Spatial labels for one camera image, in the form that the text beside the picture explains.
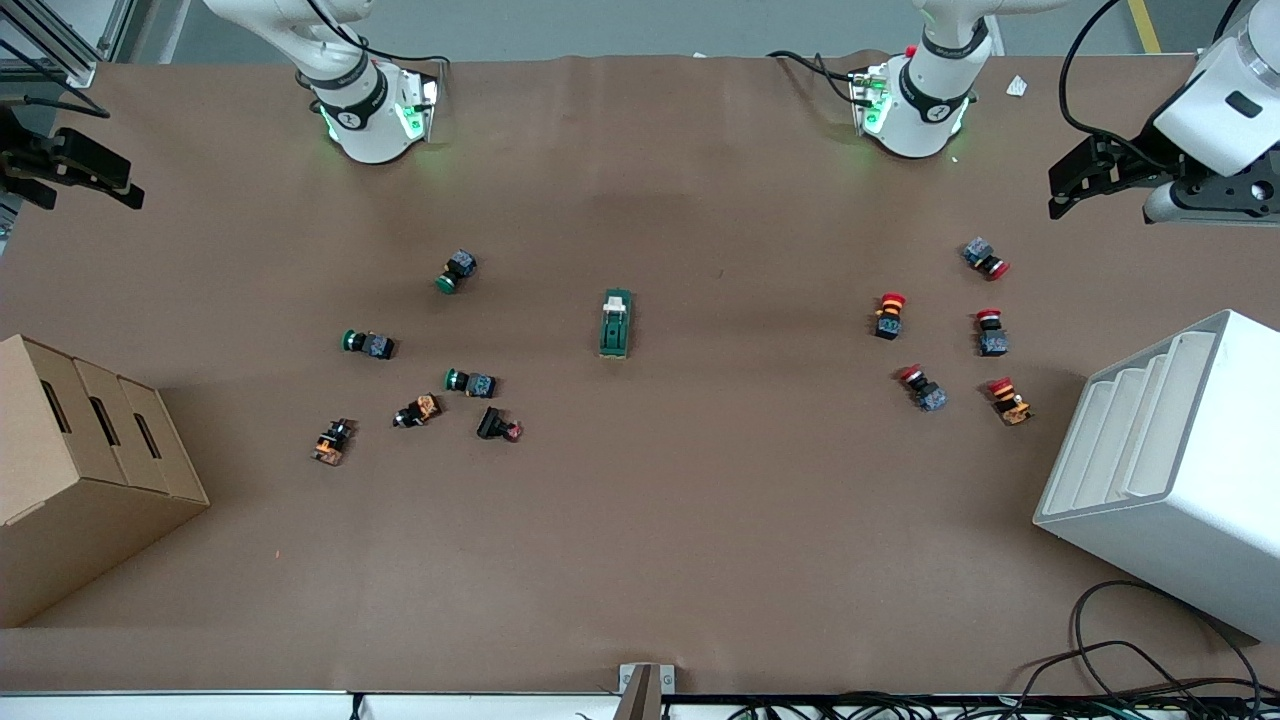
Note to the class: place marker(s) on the brown cardboard box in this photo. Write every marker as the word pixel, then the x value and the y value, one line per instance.
pixel 80 500

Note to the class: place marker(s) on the white stepped plastic rack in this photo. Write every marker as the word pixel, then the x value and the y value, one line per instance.
pixel 1180 500

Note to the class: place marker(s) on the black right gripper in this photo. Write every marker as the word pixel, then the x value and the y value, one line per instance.
pixel 30 160

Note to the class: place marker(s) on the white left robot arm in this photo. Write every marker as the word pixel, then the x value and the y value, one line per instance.
pixel 920 120

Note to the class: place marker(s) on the white table edge rail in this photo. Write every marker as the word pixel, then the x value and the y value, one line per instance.
pixel 200 708

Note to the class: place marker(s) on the black button orange contact block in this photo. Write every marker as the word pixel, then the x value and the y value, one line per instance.
pixel 333 441
pixel 417 410

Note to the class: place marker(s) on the black switch red tip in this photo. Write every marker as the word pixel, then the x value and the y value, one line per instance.
pixel 498 425

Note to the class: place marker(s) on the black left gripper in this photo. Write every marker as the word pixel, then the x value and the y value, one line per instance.
pixel 1128 163

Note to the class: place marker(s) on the aluminium frame profile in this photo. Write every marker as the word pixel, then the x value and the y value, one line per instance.
pixel 80 72

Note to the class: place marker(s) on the brown paper table cover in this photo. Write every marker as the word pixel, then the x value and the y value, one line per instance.
pixel 700 520

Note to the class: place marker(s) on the grey metal camera bracket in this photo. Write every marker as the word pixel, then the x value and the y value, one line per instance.
pixel 645 690

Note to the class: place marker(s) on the red button grey contact block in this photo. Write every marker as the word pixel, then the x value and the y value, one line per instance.
pixel 985 258
pixel 991 332
pixel 922 388

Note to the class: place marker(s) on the red button orange contact block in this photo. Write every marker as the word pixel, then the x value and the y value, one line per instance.
pixel 1009 400
pixel 889 315

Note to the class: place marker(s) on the green button grey contact block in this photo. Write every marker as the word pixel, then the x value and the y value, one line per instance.
pixel 470 382
pixel 456 271
pixel 368 343

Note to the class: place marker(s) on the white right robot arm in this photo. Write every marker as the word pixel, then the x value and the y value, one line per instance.
pixel 360 130

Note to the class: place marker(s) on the small white paper scrap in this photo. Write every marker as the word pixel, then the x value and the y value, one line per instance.
pixel 1017 86

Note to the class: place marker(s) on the green load switch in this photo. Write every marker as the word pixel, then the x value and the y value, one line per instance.
pixel 615 325

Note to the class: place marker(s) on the metal base connector bracket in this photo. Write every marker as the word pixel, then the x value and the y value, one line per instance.
pixel 420 105
pixel 868 100

